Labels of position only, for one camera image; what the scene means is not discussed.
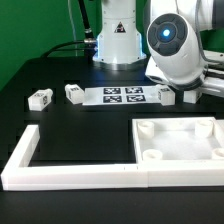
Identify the white sheet with fiducial tags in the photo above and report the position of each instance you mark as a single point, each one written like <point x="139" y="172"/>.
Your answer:
<point x="120" y="95"/>

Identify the white square tabletop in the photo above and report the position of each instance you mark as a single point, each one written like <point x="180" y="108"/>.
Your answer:
<point x="176" y="139"/>

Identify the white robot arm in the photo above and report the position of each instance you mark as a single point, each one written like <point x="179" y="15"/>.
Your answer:
<point x="171" y="43"/>

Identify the white U-shaped obstacle fence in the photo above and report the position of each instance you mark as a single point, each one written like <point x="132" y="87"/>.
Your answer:
<point x="18" y="175"/>

